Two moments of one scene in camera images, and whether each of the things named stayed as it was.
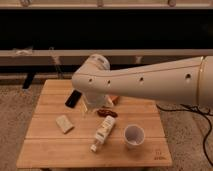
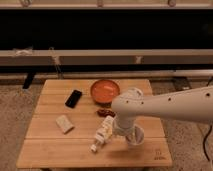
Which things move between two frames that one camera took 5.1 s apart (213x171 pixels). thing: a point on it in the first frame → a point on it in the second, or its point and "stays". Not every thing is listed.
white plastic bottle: x=103 y=132 stays
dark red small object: x=104 y=113 stays
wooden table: x=63 y=133 stays
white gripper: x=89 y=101 → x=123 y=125
